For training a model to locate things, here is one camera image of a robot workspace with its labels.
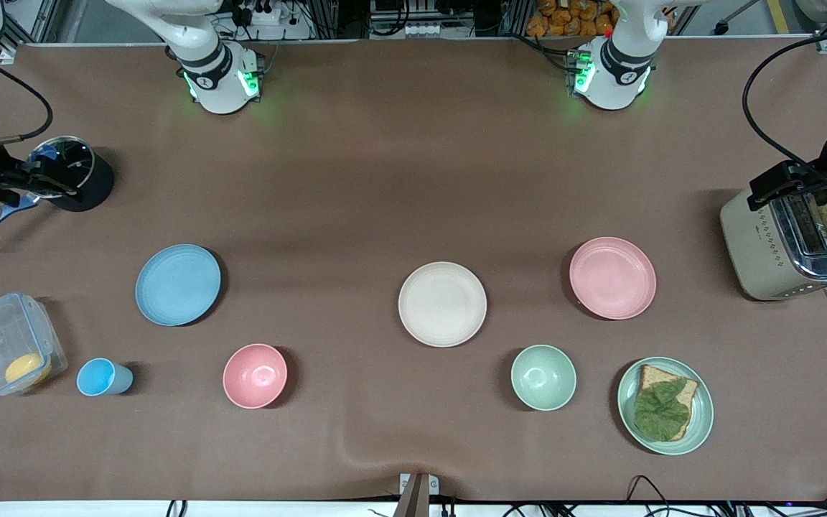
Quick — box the pink plate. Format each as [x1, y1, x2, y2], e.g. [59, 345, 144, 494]
[569, 237, 657, 320]

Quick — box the beige plate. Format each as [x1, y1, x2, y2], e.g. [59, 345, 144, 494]
[398, 261, 488, 348]

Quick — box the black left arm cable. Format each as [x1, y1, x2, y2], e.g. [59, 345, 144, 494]
[742, 30, 827, 195]

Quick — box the black pot with blue handle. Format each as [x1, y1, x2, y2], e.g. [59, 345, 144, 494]
[0, 136, 115, 247]

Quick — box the pink bowl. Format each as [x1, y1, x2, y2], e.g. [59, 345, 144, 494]
[223, 344, 289, 409]

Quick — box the black looped cable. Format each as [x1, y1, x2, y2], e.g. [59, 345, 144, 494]
[625, 475, 674, 512]

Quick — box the beige chrome toaster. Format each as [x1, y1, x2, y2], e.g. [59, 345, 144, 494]
[719, 183, 827, 301]

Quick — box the brown bread slice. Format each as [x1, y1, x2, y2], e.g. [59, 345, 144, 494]
[636, 365, 699, 441]

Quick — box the green lettuce leaf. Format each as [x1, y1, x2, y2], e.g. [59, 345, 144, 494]
[633, 379, 692, 442]

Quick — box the yellow round food piece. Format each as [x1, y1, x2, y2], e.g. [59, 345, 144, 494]
[4, 353, 52, 387]

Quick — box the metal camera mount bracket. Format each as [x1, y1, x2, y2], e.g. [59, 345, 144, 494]
[393, 472, 440, 517]

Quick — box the white power strip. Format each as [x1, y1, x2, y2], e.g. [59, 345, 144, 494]
[236, 0, 284, 27]

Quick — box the blue plate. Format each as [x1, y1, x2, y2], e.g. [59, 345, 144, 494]
[135, 244, 222, 327]

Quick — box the green plate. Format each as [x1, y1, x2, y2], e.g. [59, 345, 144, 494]
[617, 357, 714, 456]

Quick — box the green bowl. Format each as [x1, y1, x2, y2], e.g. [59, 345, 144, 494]
[511, 345, 577, 411]

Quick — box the bag of orange buns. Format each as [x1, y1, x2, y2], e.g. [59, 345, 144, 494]
[526, 0, 617, 38]

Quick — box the glass lid with blue knob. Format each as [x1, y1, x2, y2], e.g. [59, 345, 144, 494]
[28, 138, 95, 199]

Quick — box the brown table mat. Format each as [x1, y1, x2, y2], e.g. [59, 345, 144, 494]
[0, 39, 827, 503]

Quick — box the blue cup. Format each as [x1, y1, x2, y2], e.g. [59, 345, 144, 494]
[76, 358, 134, 397]

